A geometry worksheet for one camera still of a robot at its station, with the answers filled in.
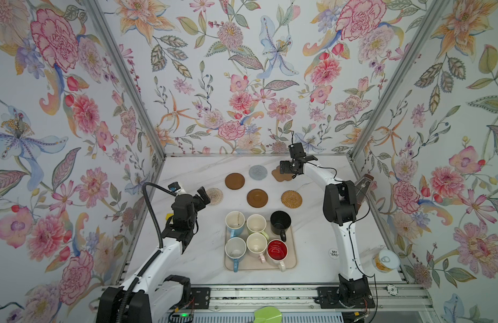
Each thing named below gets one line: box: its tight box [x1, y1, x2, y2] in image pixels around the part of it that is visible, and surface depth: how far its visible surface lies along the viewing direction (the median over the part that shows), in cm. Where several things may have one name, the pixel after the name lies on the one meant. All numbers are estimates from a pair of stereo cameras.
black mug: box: [269, 209, 292, 243], surface depth 87 cm
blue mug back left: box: [224, 210, 246, 239], surface depth 88 cm
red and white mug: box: [266, 238, 289, 272], surface depth 81 cm
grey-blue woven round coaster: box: [248, 164, 268, 181], surface depth 116 cm
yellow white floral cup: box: [371, 249, 401, 274], surface depth 80 cm
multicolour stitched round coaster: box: [205, 187, 224, 206], surface depth 105 cm
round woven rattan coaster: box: [280, 189, 303, 209], surface depth 103 cm
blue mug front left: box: [224, 236, 247, 273], surface depth 80 cm
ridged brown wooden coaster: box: [246, 188, 269, 208], surface depth 103 cm
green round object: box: [253, 306, 283, 323], surface depth 72 cm
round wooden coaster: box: [224, 172, 246, 190], surface depth 110 cm
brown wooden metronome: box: [354, 173, 375, 211], surface depth 90 cm
